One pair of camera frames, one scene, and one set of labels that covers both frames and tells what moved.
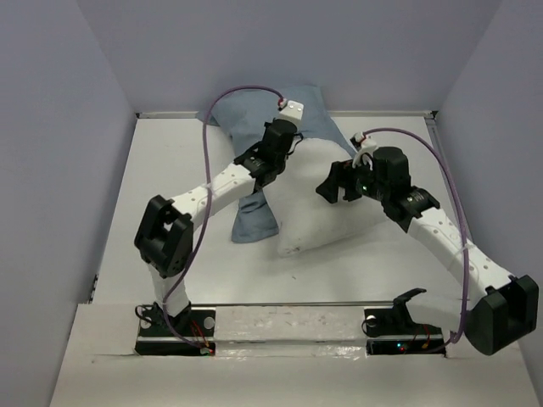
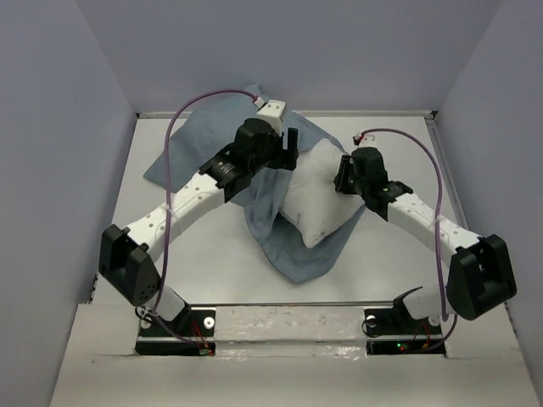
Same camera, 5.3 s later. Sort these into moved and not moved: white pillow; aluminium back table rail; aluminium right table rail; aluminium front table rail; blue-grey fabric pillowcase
Moved: white pillow; blue-grey fabric pillowcase
Not moved: aluminium back table rail; aluminium right table rail; aluminium front table rail
